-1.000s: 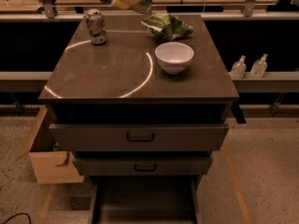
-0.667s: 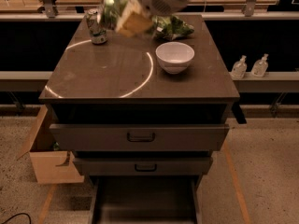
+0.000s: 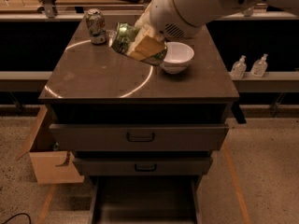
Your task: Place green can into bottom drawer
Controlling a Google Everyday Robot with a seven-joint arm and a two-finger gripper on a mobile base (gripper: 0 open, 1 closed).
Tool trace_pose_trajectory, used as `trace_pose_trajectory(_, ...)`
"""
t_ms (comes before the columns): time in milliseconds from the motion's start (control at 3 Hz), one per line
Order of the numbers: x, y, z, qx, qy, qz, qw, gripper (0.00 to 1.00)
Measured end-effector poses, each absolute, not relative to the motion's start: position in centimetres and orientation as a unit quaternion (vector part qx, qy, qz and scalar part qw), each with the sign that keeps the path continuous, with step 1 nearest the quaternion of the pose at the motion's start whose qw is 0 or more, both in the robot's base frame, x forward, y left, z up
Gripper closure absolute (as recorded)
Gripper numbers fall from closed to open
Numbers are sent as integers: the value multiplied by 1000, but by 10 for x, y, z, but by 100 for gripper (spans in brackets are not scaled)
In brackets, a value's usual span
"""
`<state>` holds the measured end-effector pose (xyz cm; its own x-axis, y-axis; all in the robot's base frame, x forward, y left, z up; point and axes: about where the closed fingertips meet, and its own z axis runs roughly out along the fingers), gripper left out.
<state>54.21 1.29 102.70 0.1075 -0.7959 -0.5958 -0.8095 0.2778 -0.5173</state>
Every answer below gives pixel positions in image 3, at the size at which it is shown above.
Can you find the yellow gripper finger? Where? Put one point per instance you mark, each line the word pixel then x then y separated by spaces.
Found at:
pixel 144 19
pixel 148 42

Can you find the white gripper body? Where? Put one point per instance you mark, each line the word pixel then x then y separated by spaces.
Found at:
pixel 165 16

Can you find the crushed green soda can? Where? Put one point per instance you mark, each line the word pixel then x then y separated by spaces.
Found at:
pixel 124 35

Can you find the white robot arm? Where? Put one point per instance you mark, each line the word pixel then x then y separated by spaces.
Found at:
pixel 229 7

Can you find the upright white green soda can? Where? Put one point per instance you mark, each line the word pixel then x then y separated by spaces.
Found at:
pixel 96 26

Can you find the grey drawer cabinet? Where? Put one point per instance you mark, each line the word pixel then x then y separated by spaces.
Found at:
pixel 96 85

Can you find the grey top drawer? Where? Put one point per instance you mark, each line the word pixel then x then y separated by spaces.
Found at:
pixel 137 138

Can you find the grey drawer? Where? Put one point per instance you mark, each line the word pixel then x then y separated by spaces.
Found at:
pixel 144 200
pixel 142 166
pixel 137 138

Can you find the grey middle drawer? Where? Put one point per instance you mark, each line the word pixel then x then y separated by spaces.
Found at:
pixel 142 166

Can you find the grey bottom drawer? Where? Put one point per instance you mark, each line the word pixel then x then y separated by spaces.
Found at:
pixel 144 200

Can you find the white bowl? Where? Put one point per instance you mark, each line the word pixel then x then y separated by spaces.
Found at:
pixel 178 57

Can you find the left clear sanitizer bottle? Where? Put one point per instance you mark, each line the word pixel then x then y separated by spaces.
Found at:
pixel 239 68

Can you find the clear sanitizer bottle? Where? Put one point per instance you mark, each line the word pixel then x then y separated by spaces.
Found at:
pixel 239 68
pixel 259 67

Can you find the right clear sanitizer bottle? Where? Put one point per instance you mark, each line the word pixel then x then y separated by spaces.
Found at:
pixel 259 67

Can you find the cardboard box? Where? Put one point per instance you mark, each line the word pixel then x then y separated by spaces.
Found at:
pixel 51 165

